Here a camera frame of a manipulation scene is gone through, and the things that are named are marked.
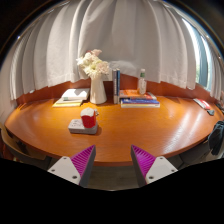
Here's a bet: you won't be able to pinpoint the black bag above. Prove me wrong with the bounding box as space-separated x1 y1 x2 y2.
208 120 224 156

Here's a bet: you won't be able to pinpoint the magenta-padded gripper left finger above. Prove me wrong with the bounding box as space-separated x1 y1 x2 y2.
47 144 97 188

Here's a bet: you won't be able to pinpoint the white power strip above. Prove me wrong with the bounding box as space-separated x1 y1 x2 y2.
67 118 99 135

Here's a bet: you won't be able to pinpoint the flat yellow book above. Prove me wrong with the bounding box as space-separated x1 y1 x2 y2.
52 98 84 108

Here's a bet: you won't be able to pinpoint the large flat white book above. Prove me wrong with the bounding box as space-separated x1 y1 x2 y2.
120 103 161 109

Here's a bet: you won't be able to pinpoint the upright blue book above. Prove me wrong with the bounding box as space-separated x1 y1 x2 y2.
116 68 121 101

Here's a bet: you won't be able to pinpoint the white curtain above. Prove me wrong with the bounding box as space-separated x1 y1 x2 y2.
8 0 218 101

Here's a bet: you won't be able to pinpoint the clear green-capped drink bottle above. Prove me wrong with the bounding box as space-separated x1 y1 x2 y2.
137 68 148 96

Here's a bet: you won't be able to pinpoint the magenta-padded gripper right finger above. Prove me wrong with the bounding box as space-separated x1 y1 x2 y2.
130 144 179 188

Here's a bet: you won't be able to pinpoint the upright grey book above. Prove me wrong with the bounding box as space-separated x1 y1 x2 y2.
112 68 118 105

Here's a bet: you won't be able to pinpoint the dark chair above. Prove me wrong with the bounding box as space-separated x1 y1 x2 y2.
0 128 53 171

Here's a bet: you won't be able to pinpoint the window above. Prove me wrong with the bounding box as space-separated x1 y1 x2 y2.
181 18 214 91

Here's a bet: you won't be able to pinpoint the white ceramic vase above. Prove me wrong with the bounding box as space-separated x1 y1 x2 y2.
89 73 108 105

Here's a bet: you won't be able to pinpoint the red booklet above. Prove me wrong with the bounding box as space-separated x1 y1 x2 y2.
193 97 212 110

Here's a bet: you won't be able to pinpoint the red and white charger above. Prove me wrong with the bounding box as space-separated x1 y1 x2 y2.
80 107 99 129

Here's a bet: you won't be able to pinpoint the flat blue book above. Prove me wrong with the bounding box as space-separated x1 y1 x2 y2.
120 97 161 106

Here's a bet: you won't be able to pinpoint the white and pink flowers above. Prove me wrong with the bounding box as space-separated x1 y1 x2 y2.
76 48 111 80

